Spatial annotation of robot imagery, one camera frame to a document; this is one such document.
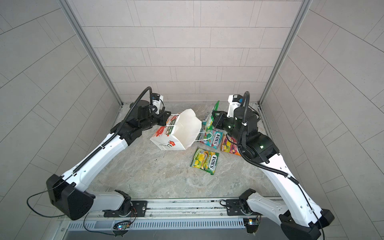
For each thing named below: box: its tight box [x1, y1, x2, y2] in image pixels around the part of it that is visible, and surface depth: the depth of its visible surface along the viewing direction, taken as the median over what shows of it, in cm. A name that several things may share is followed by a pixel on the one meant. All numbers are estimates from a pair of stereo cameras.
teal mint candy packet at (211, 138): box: [200, 129, 224, 150], surface depth 96 cm
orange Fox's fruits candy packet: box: [221, 133, 242, 156], surface depth 92 cm
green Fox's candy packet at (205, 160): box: [190, 146, 219, 175], surface depth 86 cm
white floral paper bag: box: [151, 108, 202, 151], surface depth 80 cm
